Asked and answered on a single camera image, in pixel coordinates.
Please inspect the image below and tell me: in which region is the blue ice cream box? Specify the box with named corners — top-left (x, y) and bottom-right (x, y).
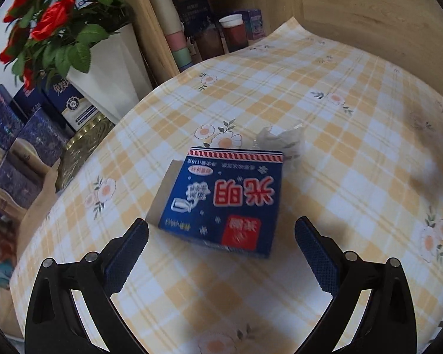
top-left (146, 147), bottom-right (284, 258)

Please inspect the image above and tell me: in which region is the yellow plaid floral tablecloth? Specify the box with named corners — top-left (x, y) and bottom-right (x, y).
top-left (8, 16), bottom-right (443, 354)

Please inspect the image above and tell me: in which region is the blue gold gift box left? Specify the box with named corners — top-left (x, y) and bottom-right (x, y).
top-left (0, 108), bottom-right (69, 223)

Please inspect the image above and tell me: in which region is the blue gold gift box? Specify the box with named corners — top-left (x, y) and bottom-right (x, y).
top-left (0, 84), bottom-right (27, 172)
top-left (0, 108), bottom-right (69, 223)

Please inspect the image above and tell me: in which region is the crumpled clear plastic cup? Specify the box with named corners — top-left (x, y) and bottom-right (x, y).
top-left (254, 123), bottom-right (305, 161)

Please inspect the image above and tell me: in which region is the gold embossed tray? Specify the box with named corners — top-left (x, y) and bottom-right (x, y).
top-left (56, 114), bottom-right (114, 192)

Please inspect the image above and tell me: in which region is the blue gold gift box right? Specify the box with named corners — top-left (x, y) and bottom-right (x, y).
top-left (0, 84), bottom-right (27, 172)

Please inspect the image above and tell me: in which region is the blue white milk carton box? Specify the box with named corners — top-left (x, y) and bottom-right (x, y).
top-left (12, 75), bottom-right (99, 132)

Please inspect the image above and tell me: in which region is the red paper cup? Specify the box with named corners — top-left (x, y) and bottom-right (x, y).
top-left (219, 14), bottom-right (249, 53)

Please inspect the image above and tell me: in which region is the white faceted vase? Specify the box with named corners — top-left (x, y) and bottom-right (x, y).
top-left (67, 24), bottom-right (153, 124)

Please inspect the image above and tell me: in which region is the red roses bouquet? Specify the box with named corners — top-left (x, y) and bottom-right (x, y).
top-left (0, 0), bottom-right (129, 90)

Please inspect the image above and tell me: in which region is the stack of pastel paper cups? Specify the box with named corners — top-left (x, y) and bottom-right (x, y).
top-left (150, 0), bottom-right (193, 71)

